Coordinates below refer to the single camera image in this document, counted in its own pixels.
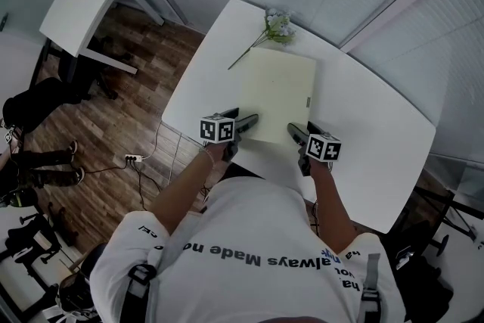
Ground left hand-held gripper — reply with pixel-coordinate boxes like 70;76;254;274
198;107;261;164

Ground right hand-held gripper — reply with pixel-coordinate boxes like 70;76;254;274
286;120;343;178

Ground small white side table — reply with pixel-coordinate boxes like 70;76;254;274
39;0;166;76

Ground white cable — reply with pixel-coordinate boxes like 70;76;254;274
142;120;183;188

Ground black cable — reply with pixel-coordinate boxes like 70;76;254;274
81;161;171;213

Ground thin bracelet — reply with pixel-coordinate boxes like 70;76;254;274
198;147;216;166

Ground person's dark trousers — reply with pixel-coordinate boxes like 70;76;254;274
221;161;265;182

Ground white desk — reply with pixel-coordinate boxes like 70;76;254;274
161;0;437;234

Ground artificial flower sprig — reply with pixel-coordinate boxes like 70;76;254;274
226;7;298;71

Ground person's right forearm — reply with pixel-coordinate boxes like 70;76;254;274
309;161;359;255

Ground black frame table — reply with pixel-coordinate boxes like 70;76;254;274
411;185;484;244

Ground black equipment stand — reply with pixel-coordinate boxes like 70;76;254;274
0;202;80;279

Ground grey harness strap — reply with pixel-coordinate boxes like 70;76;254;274
357;253;383;323

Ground black backpack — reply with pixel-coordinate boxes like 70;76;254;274
392;253;455;323

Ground person's left forearm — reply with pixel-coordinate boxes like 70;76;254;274
149;142;228;235

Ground black swivel chair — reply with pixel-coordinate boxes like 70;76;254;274
385;219;451;277

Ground person's white printed T-shirt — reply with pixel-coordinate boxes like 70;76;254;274
89;176;408;323

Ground black harness strap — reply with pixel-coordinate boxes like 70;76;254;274
126;263;158;323

